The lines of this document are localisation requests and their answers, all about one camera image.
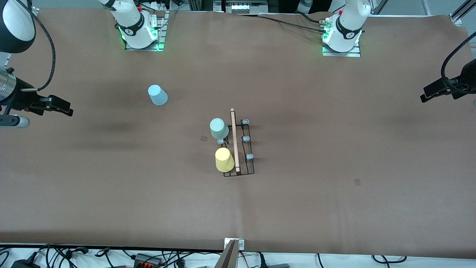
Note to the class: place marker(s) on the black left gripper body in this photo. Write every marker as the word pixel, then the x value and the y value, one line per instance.
pixel 460 88

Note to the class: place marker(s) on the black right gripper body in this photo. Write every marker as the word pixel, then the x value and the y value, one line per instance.
pixel 23 99

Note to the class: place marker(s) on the pale green plastic cup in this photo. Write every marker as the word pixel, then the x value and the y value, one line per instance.
pixel 219 129

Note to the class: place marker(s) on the yellow plastic cup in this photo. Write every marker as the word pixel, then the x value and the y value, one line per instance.
pixel 224 160

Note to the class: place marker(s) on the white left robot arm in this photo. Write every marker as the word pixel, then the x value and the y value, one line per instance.
pixel 349 22

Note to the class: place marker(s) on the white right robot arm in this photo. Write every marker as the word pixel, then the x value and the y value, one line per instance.
pixel 130 18

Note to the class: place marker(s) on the light blue plastic cup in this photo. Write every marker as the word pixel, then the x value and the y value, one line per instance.
pixel 158 95

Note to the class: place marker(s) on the white power strip with plugs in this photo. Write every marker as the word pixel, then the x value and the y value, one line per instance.
pixel 158 4

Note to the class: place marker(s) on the black power adapter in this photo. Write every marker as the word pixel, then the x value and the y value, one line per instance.
pixel 24 264

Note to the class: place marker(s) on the black box with orange clips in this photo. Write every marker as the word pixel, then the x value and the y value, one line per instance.
pixel 147 259

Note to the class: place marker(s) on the white socket block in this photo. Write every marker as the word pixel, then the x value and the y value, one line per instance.
pixel 240 7

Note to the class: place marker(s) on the grey wedge shaped bar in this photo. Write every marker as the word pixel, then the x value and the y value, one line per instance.
pixel 227 257

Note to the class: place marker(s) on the left arm aluminium base plate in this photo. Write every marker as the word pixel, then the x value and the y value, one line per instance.
pixel 342 54

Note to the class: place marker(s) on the right arm aluminium base plate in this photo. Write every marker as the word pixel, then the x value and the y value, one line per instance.
pixel 160 33

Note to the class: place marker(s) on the dark aluminium frame post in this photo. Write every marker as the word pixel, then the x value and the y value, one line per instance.
pixel 200 4

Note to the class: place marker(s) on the small metal table bracket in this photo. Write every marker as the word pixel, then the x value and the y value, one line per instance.
pixel 227 242

